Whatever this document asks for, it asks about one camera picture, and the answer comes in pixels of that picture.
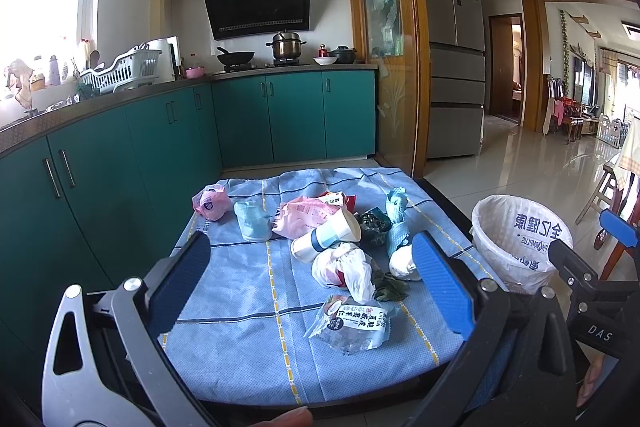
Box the green vegetable scraps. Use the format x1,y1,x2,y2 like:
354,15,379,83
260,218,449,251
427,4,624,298
372,270,409,303

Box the right hand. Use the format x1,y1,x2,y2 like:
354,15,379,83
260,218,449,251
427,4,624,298
576,353,605,407

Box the large pink plastic bag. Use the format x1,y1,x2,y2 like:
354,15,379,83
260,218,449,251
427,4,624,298
272,196,343,239

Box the wooden dining table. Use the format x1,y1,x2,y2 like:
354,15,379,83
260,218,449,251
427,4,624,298
600,113,639,280

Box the dark casserole pot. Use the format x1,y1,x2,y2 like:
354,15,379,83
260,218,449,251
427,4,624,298
330,46,357,64

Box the white dish rack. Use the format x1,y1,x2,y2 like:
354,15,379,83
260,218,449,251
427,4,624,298
79,43,162,94

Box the silver refrigerator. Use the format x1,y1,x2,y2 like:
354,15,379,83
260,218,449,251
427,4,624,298
426,0,486,159

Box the white tissue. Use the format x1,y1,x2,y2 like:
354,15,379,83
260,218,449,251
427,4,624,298
388,245,421,282

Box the black wok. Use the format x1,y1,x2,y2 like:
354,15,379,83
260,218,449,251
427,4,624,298
217,46,255,67

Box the red white small packet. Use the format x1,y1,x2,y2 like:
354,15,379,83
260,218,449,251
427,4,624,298
319,191,356,212

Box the teal lower cabinets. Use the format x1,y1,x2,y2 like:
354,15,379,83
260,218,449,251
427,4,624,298
1,65,375,403

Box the light blue cloth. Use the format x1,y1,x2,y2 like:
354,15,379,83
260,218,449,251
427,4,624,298
233,199,272,242

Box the white bowl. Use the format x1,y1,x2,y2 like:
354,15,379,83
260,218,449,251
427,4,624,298
314,56,337,66

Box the clear labelled food wrapper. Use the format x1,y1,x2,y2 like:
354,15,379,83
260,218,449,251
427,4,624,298
305,295,397,355

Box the blue plaid tablecloth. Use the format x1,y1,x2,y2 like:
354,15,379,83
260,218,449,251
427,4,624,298
158,168,492,407

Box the white paper cup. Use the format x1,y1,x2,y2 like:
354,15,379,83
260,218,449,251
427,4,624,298
291,208,361,263

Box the small pink wrapper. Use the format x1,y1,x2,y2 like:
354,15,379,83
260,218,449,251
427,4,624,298
192,184,232,222

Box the left hand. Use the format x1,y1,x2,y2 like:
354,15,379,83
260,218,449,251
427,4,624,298
252,407,314,427

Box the wooden stool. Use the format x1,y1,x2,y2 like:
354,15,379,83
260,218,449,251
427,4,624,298
575,161,618,225

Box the dark green snack bag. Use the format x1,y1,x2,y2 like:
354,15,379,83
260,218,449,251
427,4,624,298
355,207,393,249

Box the blue textured wipe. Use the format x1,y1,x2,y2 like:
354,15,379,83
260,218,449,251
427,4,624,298
385,187,410,257

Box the pink small pot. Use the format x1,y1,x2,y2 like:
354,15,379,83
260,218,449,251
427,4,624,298
184,66,205,79

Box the wooden glass sliding door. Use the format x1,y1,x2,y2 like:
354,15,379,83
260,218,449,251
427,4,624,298
350,0,431,179

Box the white lined trash basket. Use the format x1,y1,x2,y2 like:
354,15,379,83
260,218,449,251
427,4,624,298
471,195,573,295

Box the steel stock pot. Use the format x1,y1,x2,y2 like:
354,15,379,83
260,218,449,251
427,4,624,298
266,31,306,62

